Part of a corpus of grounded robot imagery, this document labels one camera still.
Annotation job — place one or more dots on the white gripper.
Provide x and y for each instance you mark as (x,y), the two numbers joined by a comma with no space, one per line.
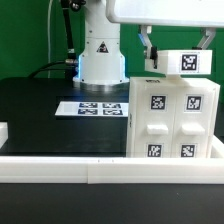
(190,13)

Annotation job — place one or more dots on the white cabinet top block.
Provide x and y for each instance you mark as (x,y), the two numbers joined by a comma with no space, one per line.
(181,62)

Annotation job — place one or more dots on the white cabinet door panel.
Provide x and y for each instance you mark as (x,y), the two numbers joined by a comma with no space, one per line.
(154,124)
(192,123)

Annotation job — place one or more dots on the white cabinet box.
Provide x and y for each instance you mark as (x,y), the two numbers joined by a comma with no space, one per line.
(176,85)

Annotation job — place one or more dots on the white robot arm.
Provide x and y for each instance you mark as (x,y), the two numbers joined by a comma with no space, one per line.
(102,66)

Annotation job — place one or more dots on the white marker sheet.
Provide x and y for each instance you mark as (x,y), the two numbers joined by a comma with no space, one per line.
(92,109)

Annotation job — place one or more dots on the white frame border wall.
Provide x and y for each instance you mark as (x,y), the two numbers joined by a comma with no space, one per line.
(114,170)

